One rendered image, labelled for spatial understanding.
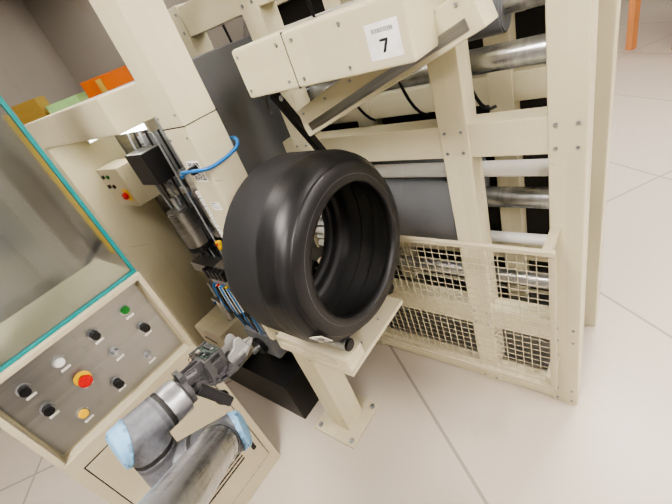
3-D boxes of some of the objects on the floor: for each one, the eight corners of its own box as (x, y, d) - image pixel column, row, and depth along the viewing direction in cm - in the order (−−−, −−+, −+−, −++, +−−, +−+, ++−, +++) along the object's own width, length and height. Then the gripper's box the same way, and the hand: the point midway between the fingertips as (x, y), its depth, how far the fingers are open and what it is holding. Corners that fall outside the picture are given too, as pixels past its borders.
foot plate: (314, 427, 207) (313, 425, 206) (341, 388, 222) (340, 385, 221) (354, 449, 190) (352, 447, 189) (380, 404, 206) (379, 402, 204)
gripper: (184, 383, 84) (254, 323, 97) (164, 371, 89) (232, 315, 103) (199, 409, 88) (265, 348, 101) (179, 396, 93) (244, 339, 107)
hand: (249, 343), depth 102 cm, fingers closed
